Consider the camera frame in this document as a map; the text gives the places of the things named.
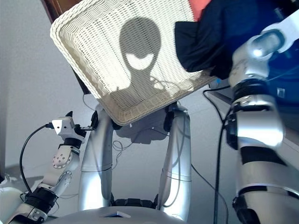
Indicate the black cloth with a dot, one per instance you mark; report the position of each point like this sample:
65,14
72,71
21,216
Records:
198,46

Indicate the orange-red cloth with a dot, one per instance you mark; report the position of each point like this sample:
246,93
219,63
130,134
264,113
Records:
198,9

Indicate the pale woven basket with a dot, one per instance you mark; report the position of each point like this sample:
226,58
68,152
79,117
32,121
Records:
93,35

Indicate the grey washing machine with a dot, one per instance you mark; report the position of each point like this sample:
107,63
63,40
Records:
289,81

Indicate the silver robot torso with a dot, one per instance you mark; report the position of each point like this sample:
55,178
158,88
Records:
93,218

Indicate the dark brown wooden stand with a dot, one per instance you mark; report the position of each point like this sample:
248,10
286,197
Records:
56,7

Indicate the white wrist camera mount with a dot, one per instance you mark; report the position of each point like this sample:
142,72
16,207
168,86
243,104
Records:
289,25
61,126

